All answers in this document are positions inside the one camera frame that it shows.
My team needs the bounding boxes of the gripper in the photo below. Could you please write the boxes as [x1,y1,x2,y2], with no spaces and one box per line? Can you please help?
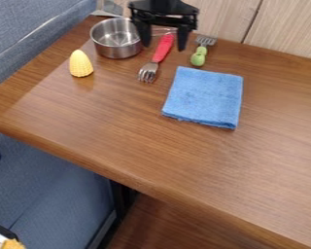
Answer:
[126,0,201,53]

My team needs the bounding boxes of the blue cloth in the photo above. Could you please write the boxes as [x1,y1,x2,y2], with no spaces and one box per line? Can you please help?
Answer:
[160,65,246,130]

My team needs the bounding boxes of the silver pot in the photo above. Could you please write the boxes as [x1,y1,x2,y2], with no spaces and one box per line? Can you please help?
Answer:
[88,17,146,60]

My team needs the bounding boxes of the yellow toy corn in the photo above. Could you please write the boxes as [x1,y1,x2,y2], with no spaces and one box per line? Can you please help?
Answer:
[68,49,95,79]

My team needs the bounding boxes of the red handled fork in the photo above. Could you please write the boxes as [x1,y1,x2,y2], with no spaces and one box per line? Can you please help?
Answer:
[135,32,177,84]

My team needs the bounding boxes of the green handled spatula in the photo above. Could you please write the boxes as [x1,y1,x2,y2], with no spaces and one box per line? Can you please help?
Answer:
[189,34,219,68]

